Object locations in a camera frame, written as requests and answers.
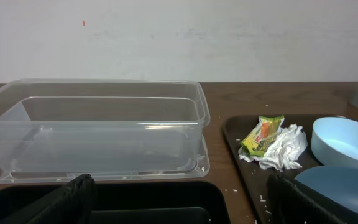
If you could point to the dark blue plate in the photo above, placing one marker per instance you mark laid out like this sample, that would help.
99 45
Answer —
339 184

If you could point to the yellow green snack wrapper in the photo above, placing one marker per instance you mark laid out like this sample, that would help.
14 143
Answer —
263 135

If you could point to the light blue bowl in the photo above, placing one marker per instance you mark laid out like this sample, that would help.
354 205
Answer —
334 141

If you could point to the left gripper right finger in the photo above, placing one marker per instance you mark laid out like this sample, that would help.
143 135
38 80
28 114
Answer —
290 205

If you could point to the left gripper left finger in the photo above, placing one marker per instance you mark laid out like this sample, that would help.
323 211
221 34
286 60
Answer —
70 203

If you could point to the black plastic tray bin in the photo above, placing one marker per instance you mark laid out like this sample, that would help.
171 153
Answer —
151 202

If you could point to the clear plastic bin lid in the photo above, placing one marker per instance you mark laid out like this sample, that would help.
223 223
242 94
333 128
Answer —
201 169

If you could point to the dark brown serving tray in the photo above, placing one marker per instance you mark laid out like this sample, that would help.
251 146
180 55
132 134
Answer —
254 179

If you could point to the crumpled white tissue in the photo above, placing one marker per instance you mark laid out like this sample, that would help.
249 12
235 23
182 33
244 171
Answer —
284 152

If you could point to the clear plastic bin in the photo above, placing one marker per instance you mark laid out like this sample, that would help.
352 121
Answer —
90 126

